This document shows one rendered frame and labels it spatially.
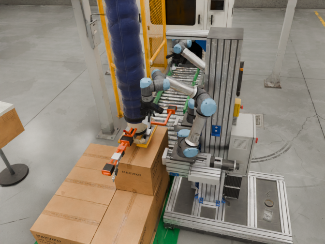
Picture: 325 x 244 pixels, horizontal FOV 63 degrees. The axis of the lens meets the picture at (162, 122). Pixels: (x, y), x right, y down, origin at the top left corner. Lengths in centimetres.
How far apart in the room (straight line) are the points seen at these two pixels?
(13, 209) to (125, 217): 168
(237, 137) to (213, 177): 40
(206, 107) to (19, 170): 303
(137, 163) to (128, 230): 58
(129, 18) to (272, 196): 238
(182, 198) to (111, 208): 84
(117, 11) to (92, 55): 176
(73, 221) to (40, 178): 144
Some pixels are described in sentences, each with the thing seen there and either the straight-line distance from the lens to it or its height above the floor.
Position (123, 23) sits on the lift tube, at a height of 214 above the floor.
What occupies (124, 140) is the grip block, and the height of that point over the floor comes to 120.
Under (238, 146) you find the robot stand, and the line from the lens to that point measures 239.
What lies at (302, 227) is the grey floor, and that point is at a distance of 342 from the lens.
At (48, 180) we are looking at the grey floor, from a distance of 395.
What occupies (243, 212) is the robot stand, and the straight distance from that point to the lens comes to 307.
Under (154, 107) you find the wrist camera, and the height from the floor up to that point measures 168.
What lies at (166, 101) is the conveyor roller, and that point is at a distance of 399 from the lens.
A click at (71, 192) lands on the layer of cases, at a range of 294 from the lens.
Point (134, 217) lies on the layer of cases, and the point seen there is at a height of 54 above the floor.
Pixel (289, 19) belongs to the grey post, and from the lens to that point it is 530.
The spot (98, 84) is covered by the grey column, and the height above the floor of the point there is 93.
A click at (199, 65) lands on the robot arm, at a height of 167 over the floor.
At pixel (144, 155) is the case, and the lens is 253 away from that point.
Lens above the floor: 269
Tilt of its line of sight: 37 degrees down
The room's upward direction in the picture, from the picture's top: 3 degrees counter-clockwise
